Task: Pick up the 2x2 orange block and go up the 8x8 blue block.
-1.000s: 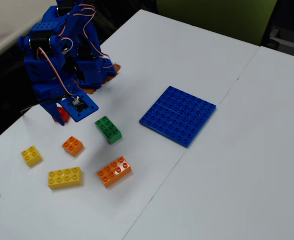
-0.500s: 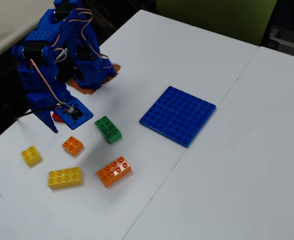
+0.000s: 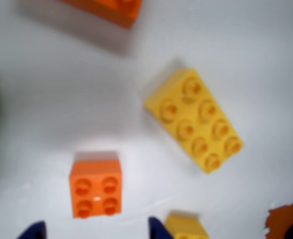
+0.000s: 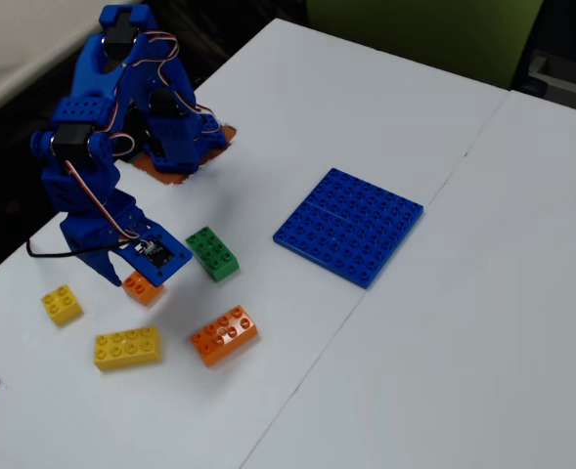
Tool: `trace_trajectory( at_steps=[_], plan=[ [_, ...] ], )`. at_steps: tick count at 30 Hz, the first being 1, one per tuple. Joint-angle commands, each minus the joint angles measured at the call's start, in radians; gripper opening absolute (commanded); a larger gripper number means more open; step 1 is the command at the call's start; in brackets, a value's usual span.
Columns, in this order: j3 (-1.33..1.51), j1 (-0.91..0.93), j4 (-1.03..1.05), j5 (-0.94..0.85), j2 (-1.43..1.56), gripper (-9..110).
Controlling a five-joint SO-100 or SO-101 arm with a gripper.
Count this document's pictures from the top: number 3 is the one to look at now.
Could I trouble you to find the orange 2x2 block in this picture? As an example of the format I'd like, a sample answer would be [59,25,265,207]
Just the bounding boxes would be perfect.
[69,151,123,219]

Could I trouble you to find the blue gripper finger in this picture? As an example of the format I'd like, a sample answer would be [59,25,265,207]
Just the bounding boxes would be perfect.
[148,216,173,239]
[16,220,48,239]

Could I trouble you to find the yellow 2x4 block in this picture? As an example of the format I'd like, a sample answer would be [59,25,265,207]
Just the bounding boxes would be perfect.
[144,68,245,175]

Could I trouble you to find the yellow 2x2 block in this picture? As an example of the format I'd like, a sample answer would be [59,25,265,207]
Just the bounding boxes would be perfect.
[165,211,210,239]

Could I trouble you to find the orange 2x4 block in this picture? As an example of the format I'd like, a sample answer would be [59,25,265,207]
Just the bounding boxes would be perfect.
[59,0,143,29]

